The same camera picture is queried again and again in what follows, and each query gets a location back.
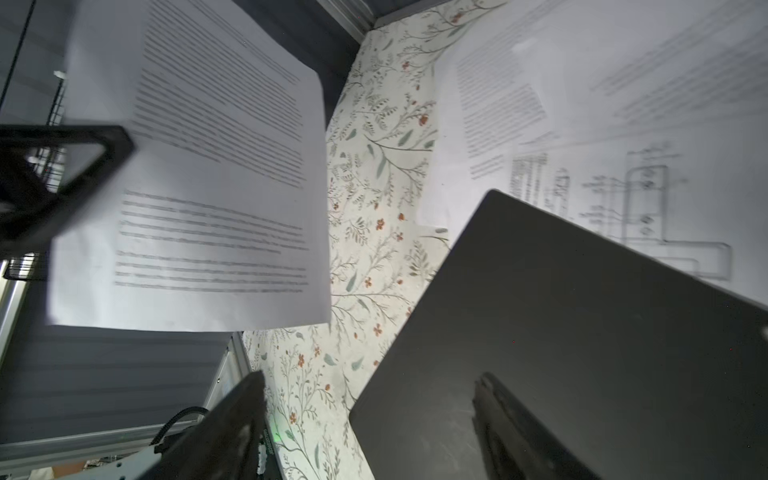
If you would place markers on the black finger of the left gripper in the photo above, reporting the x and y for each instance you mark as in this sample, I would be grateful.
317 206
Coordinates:
31 215

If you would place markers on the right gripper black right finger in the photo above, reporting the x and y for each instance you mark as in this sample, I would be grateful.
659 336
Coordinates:
514 444

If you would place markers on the printed paper sheet edge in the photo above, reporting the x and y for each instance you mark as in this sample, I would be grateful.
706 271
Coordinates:
217 222

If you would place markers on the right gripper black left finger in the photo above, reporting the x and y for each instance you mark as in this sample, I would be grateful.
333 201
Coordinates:
225 445

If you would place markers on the printed paper sheet centre left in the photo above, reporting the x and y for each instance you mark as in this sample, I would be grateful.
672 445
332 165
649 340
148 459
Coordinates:
487 110

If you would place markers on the technical drawing paper sheet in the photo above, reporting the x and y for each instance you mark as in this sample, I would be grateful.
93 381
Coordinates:
692 197

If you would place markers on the printed paper sheet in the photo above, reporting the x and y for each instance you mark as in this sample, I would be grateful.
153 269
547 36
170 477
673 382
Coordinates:
605 68
487 110

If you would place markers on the printed paper sheet centre back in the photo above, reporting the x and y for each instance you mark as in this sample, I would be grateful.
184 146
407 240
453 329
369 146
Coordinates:
605 68

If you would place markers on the red folder black inside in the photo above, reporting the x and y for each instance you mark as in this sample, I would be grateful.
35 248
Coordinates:
639 370

